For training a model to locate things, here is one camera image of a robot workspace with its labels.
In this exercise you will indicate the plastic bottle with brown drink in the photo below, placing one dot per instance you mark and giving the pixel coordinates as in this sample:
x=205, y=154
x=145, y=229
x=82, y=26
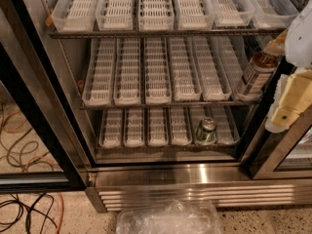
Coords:
x=257, y=73

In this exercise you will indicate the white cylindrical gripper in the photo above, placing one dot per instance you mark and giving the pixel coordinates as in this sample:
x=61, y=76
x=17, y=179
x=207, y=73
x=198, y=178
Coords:
x=300, y=42

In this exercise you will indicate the green drink can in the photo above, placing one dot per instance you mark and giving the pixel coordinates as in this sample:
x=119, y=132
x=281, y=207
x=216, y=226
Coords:
x=206, y=131

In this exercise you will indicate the stainless steel fridge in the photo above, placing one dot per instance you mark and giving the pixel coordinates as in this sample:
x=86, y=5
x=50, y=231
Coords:
x=44, y=72

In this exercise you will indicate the clear plastic bin on floor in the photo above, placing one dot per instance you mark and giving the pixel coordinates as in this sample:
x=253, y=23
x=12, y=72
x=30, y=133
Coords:
x=173, y=218

